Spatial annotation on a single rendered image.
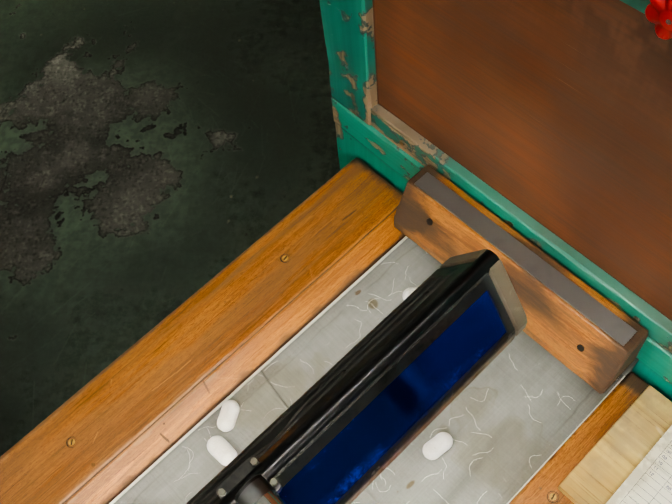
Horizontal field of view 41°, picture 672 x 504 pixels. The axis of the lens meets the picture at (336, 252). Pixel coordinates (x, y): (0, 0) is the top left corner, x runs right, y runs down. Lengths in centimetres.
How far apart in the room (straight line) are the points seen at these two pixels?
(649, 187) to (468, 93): 20
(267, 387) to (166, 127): 128
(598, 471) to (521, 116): 36
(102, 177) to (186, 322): 116
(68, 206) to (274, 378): 121
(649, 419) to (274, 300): 43
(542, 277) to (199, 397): 39
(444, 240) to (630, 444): 28
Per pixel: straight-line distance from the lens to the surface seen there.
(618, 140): 78
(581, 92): 77
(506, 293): 66
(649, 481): 96
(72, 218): 212
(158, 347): 103
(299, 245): 106
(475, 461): 98
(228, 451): 97
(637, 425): 98
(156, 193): 210
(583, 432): 98
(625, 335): 92
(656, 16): 63
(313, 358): 102
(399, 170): 107
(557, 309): 93
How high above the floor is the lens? 167
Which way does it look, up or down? 60 degrees down
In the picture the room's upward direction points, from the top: 8 degrees counter-clockwise
